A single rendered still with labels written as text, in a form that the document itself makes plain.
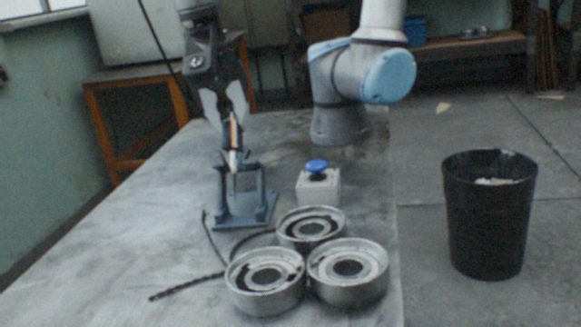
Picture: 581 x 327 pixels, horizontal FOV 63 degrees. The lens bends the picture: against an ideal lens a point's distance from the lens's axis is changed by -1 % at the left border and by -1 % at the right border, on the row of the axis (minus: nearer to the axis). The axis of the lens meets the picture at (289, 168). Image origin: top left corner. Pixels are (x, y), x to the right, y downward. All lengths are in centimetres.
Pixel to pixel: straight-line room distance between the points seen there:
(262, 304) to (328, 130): 59
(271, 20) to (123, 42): 179
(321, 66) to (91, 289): 65
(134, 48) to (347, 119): 203
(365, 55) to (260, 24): 351
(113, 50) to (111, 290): 237
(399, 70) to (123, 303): 65
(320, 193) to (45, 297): 46
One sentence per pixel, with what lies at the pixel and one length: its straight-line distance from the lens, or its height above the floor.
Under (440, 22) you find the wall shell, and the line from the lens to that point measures 462.
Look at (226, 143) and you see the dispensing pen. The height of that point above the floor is 94.
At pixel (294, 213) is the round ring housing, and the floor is 83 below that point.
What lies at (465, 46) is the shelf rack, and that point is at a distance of 407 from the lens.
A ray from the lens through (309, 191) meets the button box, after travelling 82.
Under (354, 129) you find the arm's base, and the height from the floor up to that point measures 83.
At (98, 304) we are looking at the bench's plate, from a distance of 74.
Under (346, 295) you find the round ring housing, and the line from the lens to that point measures 60.
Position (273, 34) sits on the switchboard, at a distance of 444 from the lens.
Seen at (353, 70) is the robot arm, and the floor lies 99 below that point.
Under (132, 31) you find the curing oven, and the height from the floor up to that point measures 99.
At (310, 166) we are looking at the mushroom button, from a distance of 83.
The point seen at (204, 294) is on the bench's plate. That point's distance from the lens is 69.
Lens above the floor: 119
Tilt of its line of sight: 23 degrees down
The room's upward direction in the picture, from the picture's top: 9 degrees counter-clockwise
